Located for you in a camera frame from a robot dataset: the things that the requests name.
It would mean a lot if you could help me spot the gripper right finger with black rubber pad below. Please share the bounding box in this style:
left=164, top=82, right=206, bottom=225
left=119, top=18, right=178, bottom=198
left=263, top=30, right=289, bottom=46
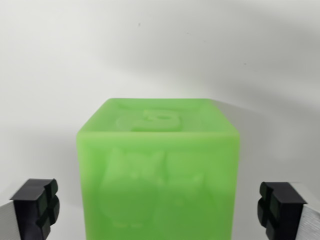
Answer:
left=256, top=181, right=320, bottom=240

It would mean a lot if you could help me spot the gripper left finger with black rubber pad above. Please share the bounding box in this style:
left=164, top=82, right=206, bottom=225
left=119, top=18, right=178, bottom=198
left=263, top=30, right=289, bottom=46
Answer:
left=0, top=178, right=61, bottom=240

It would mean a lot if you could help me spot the green embossed cube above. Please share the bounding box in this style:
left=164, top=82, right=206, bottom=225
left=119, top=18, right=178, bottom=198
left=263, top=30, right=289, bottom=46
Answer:
left=75, top=97, right=240, bottom=240

